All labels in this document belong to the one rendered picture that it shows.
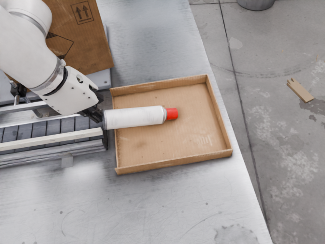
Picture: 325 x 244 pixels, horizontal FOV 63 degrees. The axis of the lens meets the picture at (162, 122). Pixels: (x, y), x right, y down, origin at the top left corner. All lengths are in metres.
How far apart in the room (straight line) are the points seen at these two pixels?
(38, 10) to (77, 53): 0.29
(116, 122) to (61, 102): 0.15
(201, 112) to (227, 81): 1.21
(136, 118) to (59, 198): 0.28
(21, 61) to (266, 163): 1.44
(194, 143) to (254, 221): 0.24
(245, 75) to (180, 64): 1.18
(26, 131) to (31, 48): 0.33
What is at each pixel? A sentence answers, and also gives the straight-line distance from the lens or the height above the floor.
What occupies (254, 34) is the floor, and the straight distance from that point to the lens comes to 2.38.
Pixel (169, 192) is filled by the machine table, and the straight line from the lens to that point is 0.68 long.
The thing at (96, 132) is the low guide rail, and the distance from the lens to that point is 0.68.
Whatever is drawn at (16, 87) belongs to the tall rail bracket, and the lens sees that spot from 0.77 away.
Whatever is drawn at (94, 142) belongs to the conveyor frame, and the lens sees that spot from 0.71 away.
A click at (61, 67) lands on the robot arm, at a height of 1.10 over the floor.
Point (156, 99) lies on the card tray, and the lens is 0.80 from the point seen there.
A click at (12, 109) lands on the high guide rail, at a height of 0.96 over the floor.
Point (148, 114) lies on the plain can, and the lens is 0.70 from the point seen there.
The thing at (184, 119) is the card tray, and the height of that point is 0.83.
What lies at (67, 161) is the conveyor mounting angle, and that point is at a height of 0.83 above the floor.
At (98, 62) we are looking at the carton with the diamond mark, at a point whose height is 0.89.
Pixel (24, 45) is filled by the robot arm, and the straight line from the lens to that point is 0.51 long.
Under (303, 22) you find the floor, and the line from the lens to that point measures 2.63.
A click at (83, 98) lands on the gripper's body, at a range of 0.60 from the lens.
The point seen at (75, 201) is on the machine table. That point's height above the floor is 0.83.
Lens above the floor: 1.48
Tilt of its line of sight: 58 degrees down
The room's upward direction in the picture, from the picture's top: 5 degrees counter-clockwise
